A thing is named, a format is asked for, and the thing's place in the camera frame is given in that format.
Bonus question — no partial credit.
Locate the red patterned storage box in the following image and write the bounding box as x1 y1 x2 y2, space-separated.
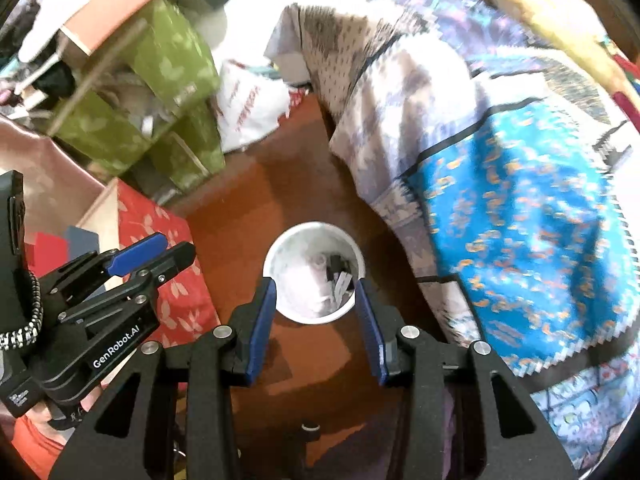
75 177 222 349

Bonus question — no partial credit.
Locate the white silvery wrapper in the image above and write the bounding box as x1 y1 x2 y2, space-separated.
330 272 357 307

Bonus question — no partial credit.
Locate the white plastic bucket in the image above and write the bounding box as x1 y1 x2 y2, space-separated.
262 221 367 324

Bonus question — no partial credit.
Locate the black white braided cable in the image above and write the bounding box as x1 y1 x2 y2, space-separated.
0 269 45 352

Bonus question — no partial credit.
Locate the green leaf-print storage box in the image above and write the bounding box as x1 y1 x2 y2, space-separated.
50 0 227 201

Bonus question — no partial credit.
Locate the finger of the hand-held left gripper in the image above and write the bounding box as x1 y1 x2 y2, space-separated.
37 232 168 302
57 241 197 327

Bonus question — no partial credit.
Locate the white cloth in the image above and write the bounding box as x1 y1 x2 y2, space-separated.
17 0 146 61

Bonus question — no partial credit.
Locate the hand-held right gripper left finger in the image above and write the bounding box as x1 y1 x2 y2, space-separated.
47 276 278 480

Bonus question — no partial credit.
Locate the pink shiny cloth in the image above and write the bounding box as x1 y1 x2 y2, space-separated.
0 115 108 261

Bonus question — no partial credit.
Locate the orange cardboard box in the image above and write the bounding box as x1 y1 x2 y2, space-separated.
57 0 193 56

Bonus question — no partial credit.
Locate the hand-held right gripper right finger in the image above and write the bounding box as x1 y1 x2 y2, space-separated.
354 277 578 480

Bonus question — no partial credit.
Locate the white plastic bag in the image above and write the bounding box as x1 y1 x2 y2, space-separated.
215 59 292 154

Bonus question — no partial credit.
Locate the colourful quilt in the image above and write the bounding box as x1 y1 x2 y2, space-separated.
472 0 640 126

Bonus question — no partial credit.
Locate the patchwork bedspread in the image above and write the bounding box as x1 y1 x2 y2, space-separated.
263 0 640 471

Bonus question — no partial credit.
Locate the person's left forearm orange sleeve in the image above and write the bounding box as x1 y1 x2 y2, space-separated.
12 410 76 480

